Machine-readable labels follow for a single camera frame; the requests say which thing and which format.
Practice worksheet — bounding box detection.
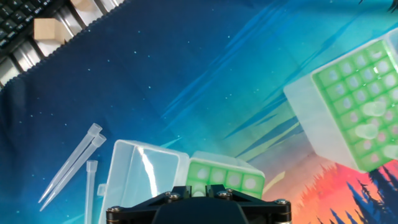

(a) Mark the printed sunset landscape cloth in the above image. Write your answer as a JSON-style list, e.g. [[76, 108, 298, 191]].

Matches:
[[0, 0, 398, 224]]

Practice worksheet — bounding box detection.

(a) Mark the clear box green tip rack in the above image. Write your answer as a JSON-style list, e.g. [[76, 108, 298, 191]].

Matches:
[[282, 27, 398, 173], [96, 139, 266, 224]]

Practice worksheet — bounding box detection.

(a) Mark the black computer keyboard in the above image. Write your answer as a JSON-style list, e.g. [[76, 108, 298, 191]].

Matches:
[[0, 0, 55, 47]]

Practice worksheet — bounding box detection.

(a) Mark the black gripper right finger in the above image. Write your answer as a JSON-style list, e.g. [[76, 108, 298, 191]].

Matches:
[[205, 184, 292, 224]]

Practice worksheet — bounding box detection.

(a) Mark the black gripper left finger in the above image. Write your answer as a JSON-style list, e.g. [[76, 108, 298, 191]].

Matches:
[[106, 185, 193, 224]]

